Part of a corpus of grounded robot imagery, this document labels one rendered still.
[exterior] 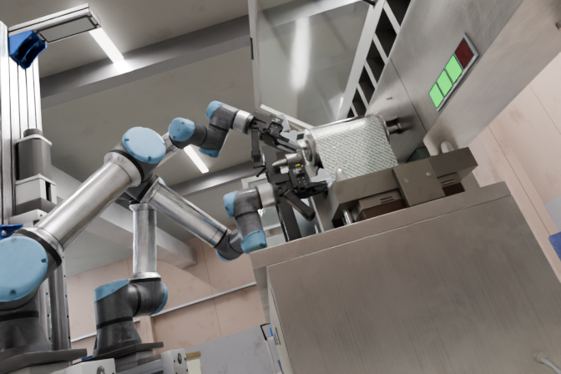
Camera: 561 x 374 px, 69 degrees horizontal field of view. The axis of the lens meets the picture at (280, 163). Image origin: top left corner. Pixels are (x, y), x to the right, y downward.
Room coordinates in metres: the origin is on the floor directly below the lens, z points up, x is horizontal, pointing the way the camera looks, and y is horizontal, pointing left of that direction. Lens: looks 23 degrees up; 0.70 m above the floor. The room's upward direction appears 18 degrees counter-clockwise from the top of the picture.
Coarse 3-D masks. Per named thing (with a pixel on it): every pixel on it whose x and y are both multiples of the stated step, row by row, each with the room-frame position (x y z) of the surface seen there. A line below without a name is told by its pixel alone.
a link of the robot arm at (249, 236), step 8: (240, 216) 1.16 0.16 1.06; (248, 216) 1.15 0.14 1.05; (256, 216) 1.17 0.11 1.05; (240, 224) 1.16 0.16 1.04; (248, 224) 1.15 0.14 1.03; (256, 224) 1.16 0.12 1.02; (232, 232) 1.22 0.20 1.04; (240, 232) 1.16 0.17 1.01; (248, 232) 1.15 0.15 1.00; (256, 232) 1.16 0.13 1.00; (264, 232) 1.18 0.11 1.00; (232, 240) 1.21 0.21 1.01; (240, 240) 1.17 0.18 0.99; (248, 240) 1.15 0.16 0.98; (256, 240) 1.16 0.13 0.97; (264, 240) 1.17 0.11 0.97; (240, 248) 1.21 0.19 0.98; (248, 248) 1.16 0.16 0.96; (256, 248) 1.17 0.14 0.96; (264, 248) 1.19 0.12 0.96
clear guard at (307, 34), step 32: (256, 0) 1.32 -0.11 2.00; (288, 0) 1.27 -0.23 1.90; (320, 0) 1.23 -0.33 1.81; (352, 0) 1.19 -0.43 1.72; (288, 32) 1.45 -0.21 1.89; (320, 32) 1.39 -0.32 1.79; (352, 32) 1.34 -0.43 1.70; (288, 64) 1.67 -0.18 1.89; (320, 64) 1.60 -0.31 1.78; (352, 64) 1.52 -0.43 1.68; (288, 96) 1.94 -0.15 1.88; (320, 96) 1.84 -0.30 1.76
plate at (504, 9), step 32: (416, 0) 0.92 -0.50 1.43; (448, 0) 0.82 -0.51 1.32; (480, 0) 0.74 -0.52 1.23; (512, 0) 0.68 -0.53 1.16; (544, 0) 0.67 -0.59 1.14; (416, 32) 0.99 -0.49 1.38; (448, 32) 0.87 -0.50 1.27; (480, 32) 0.79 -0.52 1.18; (512, 32) 0.75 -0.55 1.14; (544, 32) 0.79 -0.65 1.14; (416, 64) 1.06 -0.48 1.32; (480, 64) 0.85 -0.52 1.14; (512, 64) 0.90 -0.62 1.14; (544, 64) 0.96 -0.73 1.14; (384, 96) 1.33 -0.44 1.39; (416, 96) 1.14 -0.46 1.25; (480, 96) 1.03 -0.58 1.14; (512, 96) 1.10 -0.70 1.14; (416, 128) 1.23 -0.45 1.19; (448, 128) 1.19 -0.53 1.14; (480, 128) 1.29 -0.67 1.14
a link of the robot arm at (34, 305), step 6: (36, 294) 0.91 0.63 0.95; (30, 300) 0.88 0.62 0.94; (36, 300) 0.92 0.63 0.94; (18, 306) 0.86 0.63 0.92; (24, 306) 0.89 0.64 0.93; (30, 306) 0.90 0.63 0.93; (36, 306) 0.92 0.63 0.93; (0, 312) 0.86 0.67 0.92; (6, 312) 0.86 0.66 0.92; (12, 312) 0.87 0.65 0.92
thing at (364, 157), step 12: (348, 144) 1.24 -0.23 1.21; (360, 144) 1.25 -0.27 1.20; (372, 144) 1.25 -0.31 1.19; (384, 144) 1.26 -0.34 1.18; (324, 156) 1.23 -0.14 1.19; (336, 156) 1.23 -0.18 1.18; (348, 156) 1.24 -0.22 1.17; (360, 156) 1.24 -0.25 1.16; (372, 156) 1.25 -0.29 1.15; (384, 156) 1.25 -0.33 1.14; (324, 168) 1.23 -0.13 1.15; (336, 168) 1.23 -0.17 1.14; (348, 168) 1.24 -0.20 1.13; (360, 168) 1.24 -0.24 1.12; (372, 168) 1.25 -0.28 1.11; (384, 168) 1.25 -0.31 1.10
